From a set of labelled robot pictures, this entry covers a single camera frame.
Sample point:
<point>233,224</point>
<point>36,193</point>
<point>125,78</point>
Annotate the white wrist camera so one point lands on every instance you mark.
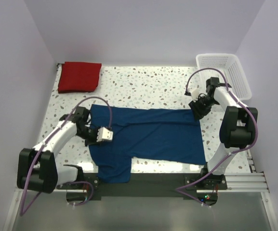
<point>104,134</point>
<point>194,94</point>

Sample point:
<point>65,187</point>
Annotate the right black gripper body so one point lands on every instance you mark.
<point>202,106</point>

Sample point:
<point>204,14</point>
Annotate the folded red t shirt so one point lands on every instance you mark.
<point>77,77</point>

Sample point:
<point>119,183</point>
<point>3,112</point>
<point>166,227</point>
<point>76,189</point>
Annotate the blue t shirt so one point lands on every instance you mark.
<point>156,134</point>

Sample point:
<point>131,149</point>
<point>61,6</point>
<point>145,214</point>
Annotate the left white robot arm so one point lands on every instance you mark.
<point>46,175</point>

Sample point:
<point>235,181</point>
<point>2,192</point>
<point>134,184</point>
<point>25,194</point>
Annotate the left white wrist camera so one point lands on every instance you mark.
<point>104,134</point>

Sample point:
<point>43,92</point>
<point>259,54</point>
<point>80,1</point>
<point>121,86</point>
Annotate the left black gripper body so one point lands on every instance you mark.
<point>89,134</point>

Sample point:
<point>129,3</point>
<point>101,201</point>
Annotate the aluminium frame rail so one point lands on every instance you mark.
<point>253,181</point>

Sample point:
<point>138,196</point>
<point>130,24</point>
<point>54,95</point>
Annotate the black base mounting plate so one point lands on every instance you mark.
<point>159,185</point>

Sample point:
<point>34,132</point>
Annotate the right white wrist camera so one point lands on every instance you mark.
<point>194,94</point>

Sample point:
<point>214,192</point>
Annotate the white plastic basket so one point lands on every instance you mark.
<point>231,67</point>

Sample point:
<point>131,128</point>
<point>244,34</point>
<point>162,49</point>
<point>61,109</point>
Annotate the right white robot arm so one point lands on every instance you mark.
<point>238,130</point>

